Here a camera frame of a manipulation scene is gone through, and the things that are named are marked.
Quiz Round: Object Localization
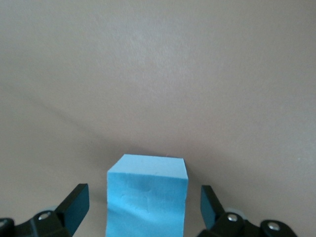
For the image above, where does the light blue foam cube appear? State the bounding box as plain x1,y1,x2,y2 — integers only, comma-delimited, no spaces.
105,154,188,237

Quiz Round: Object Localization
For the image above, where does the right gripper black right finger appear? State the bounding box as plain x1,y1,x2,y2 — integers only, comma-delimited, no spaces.
200,185,297,237

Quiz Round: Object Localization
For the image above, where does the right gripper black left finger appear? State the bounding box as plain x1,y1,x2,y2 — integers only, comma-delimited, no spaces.
0,183,90,237

